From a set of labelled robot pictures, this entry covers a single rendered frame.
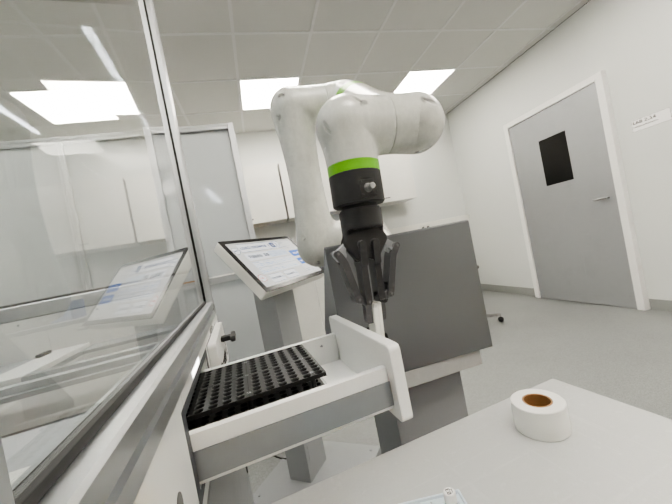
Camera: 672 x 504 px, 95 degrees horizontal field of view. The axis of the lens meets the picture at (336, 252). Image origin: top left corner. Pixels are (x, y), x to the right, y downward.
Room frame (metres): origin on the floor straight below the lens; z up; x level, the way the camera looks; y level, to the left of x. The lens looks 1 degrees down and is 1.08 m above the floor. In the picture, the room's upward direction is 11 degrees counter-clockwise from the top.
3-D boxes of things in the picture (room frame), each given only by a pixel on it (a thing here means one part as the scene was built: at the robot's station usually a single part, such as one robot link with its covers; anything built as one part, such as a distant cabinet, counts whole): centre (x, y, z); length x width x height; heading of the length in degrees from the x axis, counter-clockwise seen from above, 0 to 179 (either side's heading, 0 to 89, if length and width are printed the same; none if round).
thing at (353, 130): (0.55, -0.07, 1.27); 0.13 x 0.11 x 0.14; 103
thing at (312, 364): (0.53, 0.09, 0.90); 0.18 x 0.02 x 0.01; 18
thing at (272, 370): (0.50, 0.18, 0.87); 0.22 x 0.18 x 0.06; 108
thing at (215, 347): (0.78, 0.34, 0.87); 0.29 x 0.02 x 0.11; 18
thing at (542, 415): (0.45, -0.25, 0.78); 0.07 x 0.07 x 0.04
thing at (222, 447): (0.50, 0.19, 0.86); 0.40 x 0.26 x 0.06; 108
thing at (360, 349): (0.56, -0.01, 0.87); 0.29 x 0.02 x 0.11; 18
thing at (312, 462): (1.48, 0.29, 0.51); 0.50 x 0.45 x 1.02; 65
